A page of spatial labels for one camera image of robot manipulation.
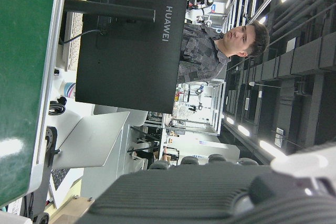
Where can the dark grey white right robot hand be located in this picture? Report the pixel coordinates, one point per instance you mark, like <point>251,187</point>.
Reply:
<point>183,195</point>

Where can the silver laptop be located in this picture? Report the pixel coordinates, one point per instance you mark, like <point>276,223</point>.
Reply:
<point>92,140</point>

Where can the black Huawei monitor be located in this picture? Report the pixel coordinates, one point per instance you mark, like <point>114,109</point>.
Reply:
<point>126,77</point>

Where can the person in grey patterned shirt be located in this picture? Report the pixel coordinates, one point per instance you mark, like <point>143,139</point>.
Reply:
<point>199,56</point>

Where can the black caster wheel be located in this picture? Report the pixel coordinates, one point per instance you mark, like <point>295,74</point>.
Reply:
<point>44,219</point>

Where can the white keyboard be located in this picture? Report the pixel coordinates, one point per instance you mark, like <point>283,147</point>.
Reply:
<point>74,56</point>

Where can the green conveyor belt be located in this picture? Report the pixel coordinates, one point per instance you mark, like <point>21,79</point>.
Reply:
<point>50,64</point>
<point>21,77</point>

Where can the black round metal bracket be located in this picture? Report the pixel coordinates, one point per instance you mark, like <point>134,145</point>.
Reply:
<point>51,140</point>

